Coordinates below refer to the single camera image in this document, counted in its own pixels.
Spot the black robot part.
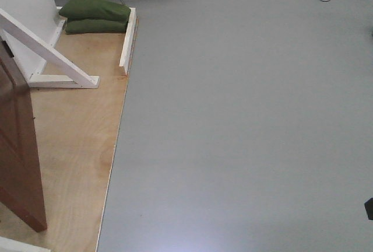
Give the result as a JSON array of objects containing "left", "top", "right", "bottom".
[{"left": 364, "top": 198, "right": 373, "bottom": 221}]

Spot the green sandbag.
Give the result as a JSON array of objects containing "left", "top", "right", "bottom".
[
  {"left": 59, "top": 0, "right": 131, "bottom": 21},
  {"left": 65, "top": 19, "right": 128, "bottom": 34}
]

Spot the upper green sandbag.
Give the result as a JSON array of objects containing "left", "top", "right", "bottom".
[{"left": 59, "top": 0, "right": 131, "bottom": 21}]

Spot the brown wooden door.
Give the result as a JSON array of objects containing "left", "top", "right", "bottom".
[{"left": 1, "top": 40, "right": 47, "bottom": 232}]

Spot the plywood floor panel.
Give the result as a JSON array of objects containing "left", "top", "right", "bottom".
[{"left": 1, "top": 33, "right": 128, "bottom": 251}]

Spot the far white wooden batten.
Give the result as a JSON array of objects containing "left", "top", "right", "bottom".
[{"left": 119, "top": 8, "right": 138, "bottom": 76}]

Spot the white wooden door frame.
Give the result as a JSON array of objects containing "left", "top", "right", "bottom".
[{"left": 1, "top": 0, "right": 100, "bottom": 88}]

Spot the lower green sandbag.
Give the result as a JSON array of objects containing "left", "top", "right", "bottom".
[{"left": 65, "top": 19, "right": 128, "bottom": 34}]

